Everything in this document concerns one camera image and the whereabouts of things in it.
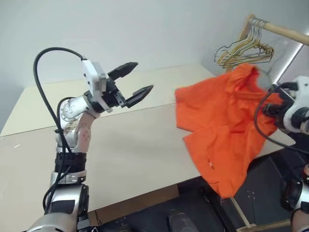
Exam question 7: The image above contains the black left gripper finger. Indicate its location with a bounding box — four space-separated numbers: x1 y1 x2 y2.
107 61 139 79
124 85 155 109

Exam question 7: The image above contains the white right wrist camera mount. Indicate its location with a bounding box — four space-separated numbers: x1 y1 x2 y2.
282 75 309 132

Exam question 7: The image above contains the orange shirt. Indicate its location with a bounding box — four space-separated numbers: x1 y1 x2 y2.
174 63 284 200

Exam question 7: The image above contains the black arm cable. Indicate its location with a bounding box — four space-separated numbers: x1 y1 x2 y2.
253 84 309 155
33 46 88 216

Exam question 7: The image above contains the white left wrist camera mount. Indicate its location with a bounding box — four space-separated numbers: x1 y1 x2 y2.
81 59 113 114

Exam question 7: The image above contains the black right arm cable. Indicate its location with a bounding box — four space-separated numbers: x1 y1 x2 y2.
253 84 309 155

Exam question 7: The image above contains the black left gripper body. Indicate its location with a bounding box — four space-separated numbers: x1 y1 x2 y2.
102 77 129 109

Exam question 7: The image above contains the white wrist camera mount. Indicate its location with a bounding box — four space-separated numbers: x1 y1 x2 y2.
81 59 113 114
282 75 309 132

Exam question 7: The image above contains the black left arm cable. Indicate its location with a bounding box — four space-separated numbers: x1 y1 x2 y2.
33 46 88 216

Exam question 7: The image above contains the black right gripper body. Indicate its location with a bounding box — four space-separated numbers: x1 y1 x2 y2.
262 82 299 122

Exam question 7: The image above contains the yellow wire hanger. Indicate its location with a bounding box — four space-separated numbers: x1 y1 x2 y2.
218 20 272 70

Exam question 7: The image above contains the wooden clothes rack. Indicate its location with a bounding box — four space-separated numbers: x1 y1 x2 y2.
230 14 309 232

